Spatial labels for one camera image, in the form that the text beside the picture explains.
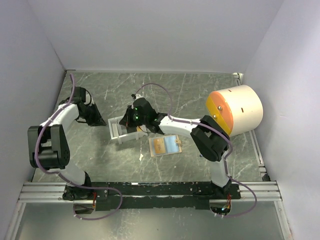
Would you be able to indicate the large cream cylinder drum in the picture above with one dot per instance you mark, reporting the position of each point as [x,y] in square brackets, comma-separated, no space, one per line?
[236,109]

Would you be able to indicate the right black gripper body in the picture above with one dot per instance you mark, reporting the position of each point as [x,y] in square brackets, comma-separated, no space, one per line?
[133,119]

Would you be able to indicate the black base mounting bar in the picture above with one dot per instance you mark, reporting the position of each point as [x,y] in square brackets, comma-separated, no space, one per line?
[149,195]

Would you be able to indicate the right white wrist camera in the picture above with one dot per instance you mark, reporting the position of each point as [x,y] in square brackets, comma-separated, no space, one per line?
[136,96]

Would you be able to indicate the beige card holder wallet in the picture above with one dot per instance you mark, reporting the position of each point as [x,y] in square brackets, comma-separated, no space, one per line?
[172,142]

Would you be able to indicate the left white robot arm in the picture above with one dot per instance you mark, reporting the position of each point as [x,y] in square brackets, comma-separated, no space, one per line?
[48,145]

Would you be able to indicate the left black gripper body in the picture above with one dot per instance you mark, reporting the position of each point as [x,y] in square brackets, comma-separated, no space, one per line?
[86,115]

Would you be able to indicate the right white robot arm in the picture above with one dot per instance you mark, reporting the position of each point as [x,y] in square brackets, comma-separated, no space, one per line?
[210,139]

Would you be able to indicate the gold VIP card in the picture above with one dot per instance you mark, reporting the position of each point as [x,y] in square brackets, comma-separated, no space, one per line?
[159,146]

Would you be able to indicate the white card tray box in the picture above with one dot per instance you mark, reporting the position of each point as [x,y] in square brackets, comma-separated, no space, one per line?
[120,134]

